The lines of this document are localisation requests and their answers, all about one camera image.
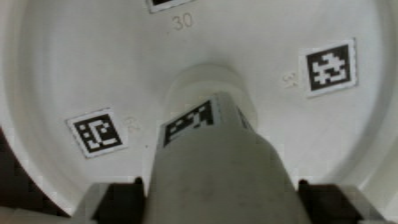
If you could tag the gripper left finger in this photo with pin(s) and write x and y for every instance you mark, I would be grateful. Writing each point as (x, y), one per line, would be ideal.
(112, 204)

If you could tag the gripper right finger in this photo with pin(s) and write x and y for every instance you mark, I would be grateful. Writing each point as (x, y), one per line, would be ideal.
(336, 204)

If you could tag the white cylindrical table leg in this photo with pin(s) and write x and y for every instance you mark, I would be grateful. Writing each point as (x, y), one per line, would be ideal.
(219, 180)

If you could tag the white round table top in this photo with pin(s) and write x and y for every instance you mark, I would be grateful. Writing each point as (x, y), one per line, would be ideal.
(114, 62)

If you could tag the white U-shaped fence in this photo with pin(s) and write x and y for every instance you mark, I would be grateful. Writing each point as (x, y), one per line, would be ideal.
(20, 216)

